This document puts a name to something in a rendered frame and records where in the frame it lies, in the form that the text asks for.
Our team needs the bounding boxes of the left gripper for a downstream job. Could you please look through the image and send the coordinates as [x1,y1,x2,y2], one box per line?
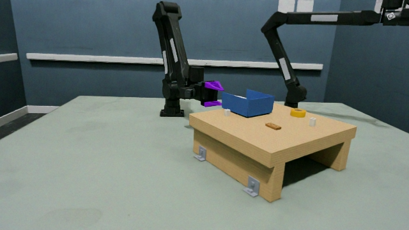
[397,11,409,26]

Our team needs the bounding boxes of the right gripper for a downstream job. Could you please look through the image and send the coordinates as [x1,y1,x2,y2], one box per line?
[201,80,224,107]

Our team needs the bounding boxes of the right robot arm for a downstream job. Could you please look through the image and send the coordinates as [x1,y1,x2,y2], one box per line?
[152,1,204,117]

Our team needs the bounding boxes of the blue open-top tray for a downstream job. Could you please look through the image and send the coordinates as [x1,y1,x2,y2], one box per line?
[222,89,275,118]

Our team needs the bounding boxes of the yellow tape roll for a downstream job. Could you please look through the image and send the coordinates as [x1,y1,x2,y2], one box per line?
[290,109,306,118]

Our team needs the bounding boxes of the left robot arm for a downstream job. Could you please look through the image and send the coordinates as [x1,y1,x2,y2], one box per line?
[261,0,409,109]

